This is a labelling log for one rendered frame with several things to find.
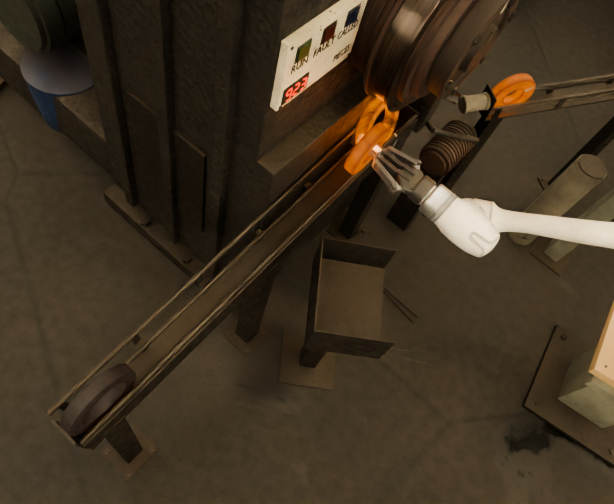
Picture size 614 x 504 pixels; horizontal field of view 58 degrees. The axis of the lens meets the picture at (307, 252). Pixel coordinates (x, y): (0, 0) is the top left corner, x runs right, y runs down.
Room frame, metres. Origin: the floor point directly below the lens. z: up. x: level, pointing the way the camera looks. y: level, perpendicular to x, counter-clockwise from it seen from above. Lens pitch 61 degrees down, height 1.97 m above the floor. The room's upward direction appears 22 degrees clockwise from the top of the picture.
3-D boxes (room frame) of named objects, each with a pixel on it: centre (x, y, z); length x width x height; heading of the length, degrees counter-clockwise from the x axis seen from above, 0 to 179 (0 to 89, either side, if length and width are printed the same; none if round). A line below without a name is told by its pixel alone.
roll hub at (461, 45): (1.16, -0.18, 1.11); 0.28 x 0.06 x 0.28; 159
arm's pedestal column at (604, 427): (0.96, -1.22, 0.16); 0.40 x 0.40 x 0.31; 77
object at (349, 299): (0.65, -0.15, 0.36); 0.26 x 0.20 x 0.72; 14
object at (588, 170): (1.59, -0.86, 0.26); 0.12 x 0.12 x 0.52
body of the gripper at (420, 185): (0.94, -0.19, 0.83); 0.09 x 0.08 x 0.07; 69
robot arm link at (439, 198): (0.91, -0.26, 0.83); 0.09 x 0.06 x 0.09; 159
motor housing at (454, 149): (1.46, -0.34, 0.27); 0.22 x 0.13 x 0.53; 159
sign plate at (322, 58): (0.92, 0.13, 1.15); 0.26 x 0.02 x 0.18; 159
